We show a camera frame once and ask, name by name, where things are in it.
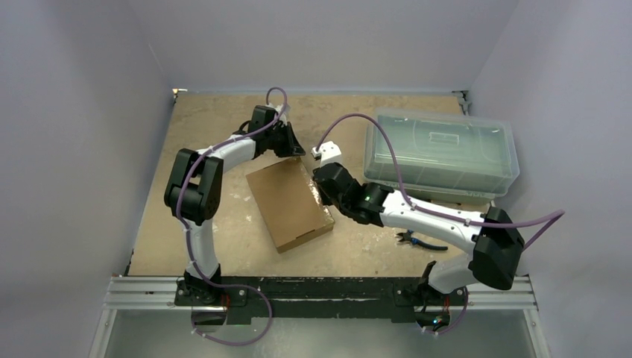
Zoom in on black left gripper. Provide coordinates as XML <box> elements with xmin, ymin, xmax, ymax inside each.
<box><xmin>265</xmin><ymin>122</ymin><xmax>304</xmax><ymax>158</ymax></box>

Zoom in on brown cardboard express box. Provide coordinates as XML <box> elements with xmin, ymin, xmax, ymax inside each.
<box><xmin>246</xmin><ymin>157</ymin><xmax>335</xmax><ymax>254</ymax></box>

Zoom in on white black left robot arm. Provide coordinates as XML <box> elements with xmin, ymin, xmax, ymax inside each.
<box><xmin>164</xmin><ymin>104</ymin><xmax>306</xmax><ymax>305</ymax></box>

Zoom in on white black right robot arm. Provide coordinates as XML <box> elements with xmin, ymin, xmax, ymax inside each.
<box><xmin>312</xmin><ymin>163</ymin><xmax>525</xmax><ymax>304</ymax></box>

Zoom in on clear plastic storage bin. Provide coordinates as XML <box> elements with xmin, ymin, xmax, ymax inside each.
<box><xmin>363</xmin><ymin>107</ymin><xmax>519</xmax><ymax>203</ymax></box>

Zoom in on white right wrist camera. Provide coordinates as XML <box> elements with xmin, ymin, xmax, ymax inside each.
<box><xmin>311</xmin><ymin>141</ymin><xmax>343</xmax><ymax>168</ymax></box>

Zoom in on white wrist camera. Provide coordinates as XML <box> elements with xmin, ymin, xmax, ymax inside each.
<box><xmin>311</xmin><ymin>141</ymin><xmax>343</xmax><ymax>168</ymax></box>
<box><xmin>267</xmin><ymin>103</ymin><xmax>291</xmax><ymax>116</ymax></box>

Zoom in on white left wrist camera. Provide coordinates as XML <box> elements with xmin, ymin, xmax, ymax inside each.
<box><xmin>267</xmin><ymin>103</ymin><xmax>291</xmax><ymax>116</ymax></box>

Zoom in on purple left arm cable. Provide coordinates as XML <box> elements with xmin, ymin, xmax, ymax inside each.
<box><xmin>175</xmin><ymin>87</ymin><xmax>274</xmax><ymax>347</ymax></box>

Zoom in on blue handled pliers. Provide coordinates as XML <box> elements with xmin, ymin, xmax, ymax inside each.
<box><xmin>396</xmin><ymin>230</ymin><xmax>449</xmax><ymax>251</ymax></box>

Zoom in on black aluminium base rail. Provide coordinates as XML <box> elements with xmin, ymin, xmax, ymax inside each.
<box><xmin>103</xmin><ymin>276</ymin><xmax>537</xmax><ymax>324</ymax></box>

